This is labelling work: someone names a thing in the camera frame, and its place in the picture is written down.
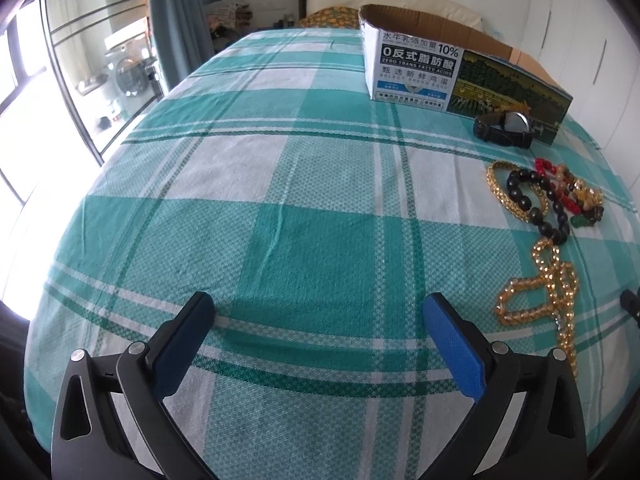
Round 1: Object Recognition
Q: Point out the gold chain bracelet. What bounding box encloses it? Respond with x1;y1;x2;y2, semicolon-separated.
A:
486;161;550;222

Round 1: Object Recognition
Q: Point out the blue-grey curtain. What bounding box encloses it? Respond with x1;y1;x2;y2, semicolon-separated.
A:
146;0;223;96

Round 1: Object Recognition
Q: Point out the pile of clothes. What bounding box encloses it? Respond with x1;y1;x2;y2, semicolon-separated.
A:
207;2;256;36

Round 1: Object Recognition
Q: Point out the black wristwatch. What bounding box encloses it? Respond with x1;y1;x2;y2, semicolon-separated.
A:
473;109;546;150

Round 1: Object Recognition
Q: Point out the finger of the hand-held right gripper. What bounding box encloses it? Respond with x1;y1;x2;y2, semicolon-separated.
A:
619;290;640;328

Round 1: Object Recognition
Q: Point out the silver washing machine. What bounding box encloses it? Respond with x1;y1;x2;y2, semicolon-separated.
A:
104;42;163;111

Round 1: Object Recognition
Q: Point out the orange floral quilt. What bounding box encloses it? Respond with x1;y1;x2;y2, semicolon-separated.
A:
298;6;362;29

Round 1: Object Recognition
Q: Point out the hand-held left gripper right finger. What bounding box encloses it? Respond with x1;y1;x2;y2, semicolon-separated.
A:
422;294;588;480

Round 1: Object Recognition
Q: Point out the glass sliding door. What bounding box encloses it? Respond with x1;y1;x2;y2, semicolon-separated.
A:
0;0;166;201

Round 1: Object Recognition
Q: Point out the printed cardboard box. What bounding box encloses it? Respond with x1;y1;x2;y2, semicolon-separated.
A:
358;4;575;147

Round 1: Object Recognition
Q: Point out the white wardrobe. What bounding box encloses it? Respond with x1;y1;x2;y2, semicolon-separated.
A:
530;0;640;128

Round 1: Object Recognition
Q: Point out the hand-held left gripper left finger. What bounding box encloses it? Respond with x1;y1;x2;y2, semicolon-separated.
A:
50;291;217;480

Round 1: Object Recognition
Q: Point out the amber multicolour bead bracelet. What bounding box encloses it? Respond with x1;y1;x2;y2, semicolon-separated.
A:
555;167;606;228

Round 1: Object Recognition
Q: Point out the green checked bedsheet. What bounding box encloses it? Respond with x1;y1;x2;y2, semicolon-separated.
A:
22;27;640;480

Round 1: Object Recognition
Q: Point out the yellow crystal bead necklace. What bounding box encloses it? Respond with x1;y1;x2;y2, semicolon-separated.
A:
496;239;581;378

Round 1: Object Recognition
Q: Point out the black bead bracelet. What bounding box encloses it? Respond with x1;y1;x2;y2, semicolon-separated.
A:
506;169;571;247

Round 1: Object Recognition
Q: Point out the red bead bracelet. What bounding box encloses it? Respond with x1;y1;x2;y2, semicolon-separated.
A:
534;157;581;213

